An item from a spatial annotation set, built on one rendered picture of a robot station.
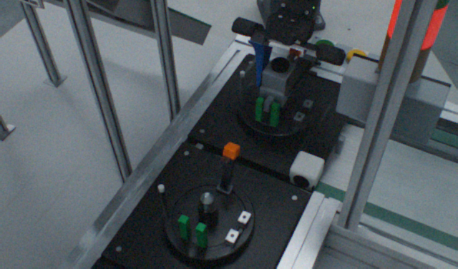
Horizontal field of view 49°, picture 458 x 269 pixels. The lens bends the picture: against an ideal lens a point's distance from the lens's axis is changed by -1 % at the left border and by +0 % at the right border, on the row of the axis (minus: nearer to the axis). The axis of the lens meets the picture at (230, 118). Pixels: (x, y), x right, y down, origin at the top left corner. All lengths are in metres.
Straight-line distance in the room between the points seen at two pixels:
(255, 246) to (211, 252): 0.07
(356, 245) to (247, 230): 0.18
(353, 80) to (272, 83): 0.25
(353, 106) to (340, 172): 0.29
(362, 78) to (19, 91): 0.82
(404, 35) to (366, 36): 0.76
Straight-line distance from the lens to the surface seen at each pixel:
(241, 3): 1.36
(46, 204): 1.00
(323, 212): 0.83
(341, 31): 1.30
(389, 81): 0.57
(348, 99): 0.65
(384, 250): 0.83
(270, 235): 0.79
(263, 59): 0.84
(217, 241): 0.76
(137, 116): 1.09
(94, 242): 0.83
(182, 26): 0.96
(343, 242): 0.85
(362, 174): 0.71
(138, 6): 0.84
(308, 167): 0.83
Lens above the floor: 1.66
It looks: 49 degrees down
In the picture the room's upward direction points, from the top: 1 degrees counter-clockwise
